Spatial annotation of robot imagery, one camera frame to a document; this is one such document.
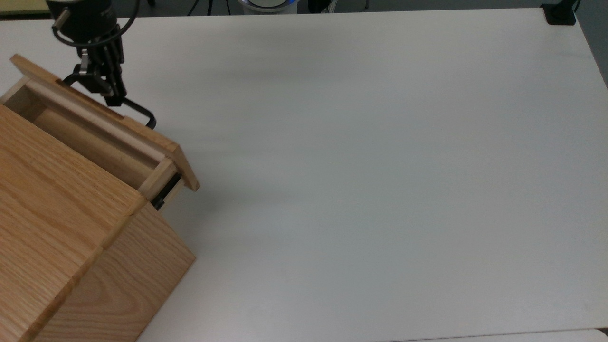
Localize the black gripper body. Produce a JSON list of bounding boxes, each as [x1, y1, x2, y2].
[[47, 0, 125, 60]]

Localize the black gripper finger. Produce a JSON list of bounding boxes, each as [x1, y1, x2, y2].
[[97, 45, 128, 108], [71, 47, 101, 93]]

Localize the wooden drawer cabinet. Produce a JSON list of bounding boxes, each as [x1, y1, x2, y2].
[[0, 102, 197, 342]]

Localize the black metal drawer handle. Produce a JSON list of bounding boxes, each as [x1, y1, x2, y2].
[[62, 71, 157, 130]]

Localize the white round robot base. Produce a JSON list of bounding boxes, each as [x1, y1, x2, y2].
[[237, 0, 301, 15]]

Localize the black table clamp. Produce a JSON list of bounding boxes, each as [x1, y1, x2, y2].
[[541, 0, 581, 26]]

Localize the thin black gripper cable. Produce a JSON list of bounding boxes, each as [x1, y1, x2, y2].
[[51, 0, 141, 48]]

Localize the wooden drawer with handle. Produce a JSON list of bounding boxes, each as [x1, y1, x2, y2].
[[0, 54, 200, 202]]

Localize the yellow green board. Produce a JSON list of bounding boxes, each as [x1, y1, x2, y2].
[[0, 0, 52, 16]]

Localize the black drawer slide rail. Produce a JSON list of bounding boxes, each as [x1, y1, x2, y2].
[[151, 173, 182, 211]]

